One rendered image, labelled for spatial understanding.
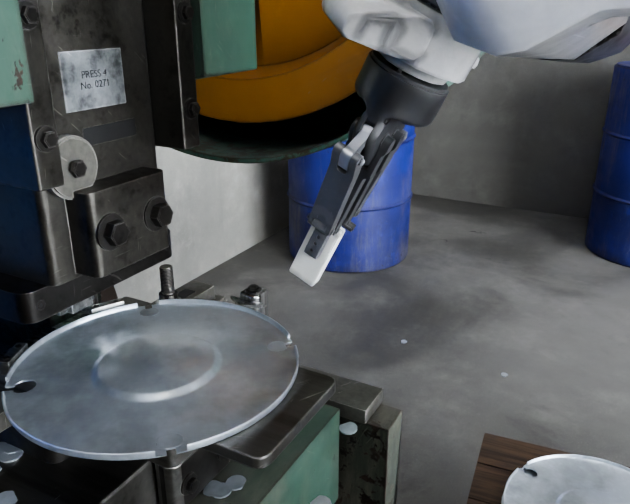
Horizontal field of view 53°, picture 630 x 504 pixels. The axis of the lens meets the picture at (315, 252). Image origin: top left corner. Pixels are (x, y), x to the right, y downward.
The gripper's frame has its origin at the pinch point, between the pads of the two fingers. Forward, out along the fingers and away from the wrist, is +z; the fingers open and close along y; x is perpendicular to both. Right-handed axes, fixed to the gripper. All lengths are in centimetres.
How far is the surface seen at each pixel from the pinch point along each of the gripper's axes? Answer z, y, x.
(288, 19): -11.2, 26.9, 25.0
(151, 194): 1.0, -7.1, 15.5
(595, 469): 33, 47, -51
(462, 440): 81, 94, -39
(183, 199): 107, 148, 98
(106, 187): -0.5, -12.3, 16.8
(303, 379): 9.9, -5.4, -6.2
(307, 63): -8.5, 23.5, 18.5
